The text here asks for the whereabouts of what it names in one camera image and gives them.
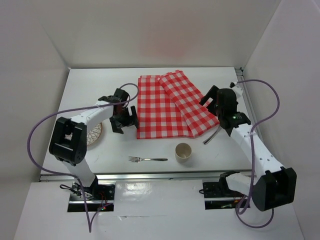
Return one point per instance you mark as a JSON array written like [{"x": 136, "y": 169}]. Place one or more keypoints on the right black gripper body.
[{"x": 218, "y": 109}]

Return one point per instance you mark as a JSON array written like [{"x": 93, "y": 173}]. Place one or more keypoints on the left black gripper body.
[{"x": 124, "y": 117}]

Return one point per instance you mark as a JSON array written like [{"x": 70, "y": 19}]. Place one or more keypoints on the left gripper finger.
[
  {"x": 134, "y": 117},
  {"x": 116, "y": 126}
]

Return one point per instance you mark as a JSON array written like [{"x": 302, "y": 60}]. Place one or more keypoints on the red white checkered cloth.
[{"x": 168, "y": 106}]

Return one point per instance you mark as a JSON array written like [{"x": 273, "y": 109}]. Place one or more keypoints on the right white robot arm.
[{"x": 270, "y": 185}]

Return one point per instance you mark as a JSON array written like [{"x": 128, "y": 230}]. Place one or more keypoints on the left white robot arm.
[{"x": 69, "y": 139}]

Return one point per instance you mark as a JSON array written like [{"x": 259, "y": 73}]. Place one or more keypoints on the silver knife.
[{"x": 205, "y": 142}]

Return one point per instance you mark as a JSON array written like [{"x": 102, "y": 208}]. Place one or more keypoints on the floral patterned plate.
[{"x": 93, "y": 135}]

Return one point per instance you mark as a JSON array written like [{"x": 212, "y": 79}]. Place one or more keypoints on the silver fork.
[{"x": 140, "y": 159}]

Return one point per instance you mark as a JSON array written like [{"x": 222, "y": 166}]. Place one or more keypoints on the beige paper cup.
[{"x": 183, "y": 152}]

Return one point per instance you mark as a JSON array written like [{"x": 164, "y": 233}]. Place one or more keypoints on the aluminium rail right side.
[{"x": 250, "y": 100}]

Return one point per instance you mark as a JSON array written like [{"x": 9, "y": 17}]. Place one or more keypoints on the aluminium rail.
[
  {"x": 146, "y": 176},
  {"x": 250, "y": 100}
]

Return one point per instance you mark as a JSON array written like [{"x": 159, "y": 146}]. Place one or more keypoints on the aluminium rail front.
[{"x": 146, "y": 176}]

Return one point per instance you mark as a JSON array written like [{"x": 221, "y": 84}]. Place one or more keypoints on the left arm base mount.
[{"x": 102, "y": 200}]

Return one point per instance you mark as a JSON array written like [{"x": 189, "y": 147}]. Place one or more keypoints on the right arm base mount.
[{"x": 218, "y": 196}]

